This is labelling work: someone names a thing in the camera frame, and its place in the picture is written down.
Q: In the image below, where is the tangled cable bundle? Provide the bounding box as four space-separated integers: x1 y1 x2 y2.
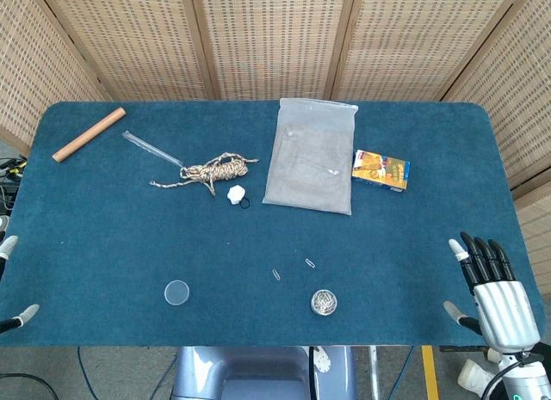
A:
0 157 29 215

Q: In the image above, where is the white perforated bracket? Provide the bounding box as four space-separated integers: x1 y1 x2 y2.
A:
313 346 333 376

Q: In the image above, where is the black floor cable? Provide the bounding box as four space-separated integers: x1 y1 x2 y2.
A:
0 371 60 400

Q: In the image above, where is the silver table leg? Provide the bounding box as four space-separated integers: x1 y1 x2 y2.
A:
368 346 381 400

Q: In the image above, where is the blue-grey robot torso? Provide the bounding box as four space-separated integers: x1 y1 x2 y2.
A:
170 346 358 400

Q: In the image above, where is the blue floor cable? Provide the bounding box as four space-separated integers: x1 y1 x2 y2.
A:
77 346 178 400

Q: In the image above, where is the clear plastic tube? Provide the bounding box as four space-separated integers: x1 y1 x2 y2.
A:
121 130 185 168

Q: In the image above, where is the grey cloth in plastic bag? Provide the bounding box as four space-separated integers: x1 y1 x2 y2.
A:
262 97 359 216

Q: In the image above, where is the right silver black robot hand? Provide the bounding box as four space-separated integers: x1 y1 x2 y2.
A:
443 231 542 354

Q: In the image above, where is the clear round plastic lid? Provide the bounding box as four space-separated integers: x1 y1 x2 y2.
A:
164 280 191 307

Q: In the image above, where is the coiled camouflage rope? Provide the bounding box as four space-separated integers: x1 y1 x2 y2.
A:
148 151 261 197

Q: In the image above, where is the white plastic object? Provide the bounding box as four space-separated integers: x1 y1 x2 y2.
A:
457 359 497 397

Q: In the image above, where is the round clear container of clips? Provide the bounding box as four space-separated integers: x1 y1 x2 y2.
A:
310 289 338 317

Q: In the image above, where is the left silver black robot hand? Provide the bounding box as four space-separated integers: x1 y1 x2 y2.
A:
0 235 40 335

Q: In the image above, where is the yellow and blue box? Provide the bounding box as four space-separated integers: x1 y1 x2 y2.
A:
350 149 412 194

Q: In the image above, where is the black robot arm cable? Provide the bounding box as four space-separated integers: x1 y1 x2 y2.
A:
480 360 525 400

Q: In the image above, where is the wooden rod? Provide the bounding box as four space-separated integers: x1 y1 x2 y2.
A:
52 107 127 163

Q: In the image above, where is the woven bamboo folding screen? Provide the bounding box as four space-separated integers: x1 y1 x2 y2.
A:
0 0 551 298

